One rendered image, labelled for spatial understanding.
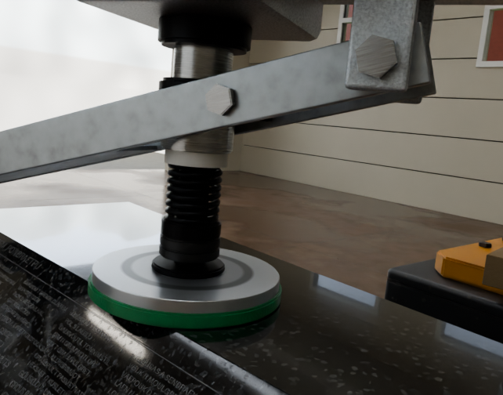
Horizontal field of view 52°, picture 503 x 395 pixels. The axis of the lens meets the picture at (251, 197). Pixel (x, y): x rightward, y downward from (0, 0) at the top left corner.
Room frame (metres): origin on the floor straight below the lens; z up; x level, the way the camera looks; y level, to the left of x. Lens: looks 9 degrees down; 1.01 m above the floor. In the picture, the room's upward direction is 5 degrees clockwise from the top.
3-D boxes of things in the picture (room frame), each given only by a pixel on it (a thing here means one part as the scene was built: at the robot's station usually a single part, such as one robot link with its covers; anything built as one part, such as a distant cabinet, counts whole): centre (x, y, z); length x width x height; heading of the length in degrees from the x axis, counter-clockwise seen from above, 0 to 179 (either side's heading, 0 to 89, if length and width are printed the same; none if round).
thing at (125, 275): (0.57, 0.07, 0.82); 0.21 x 0.21 x 0.01
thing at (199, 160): (0.57, 0.07, 0.97); 0.07 x 0.07 x 0.04
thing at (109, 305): (0.57, 0.07, 0.82); 0.22 x 0.22 x 0.04
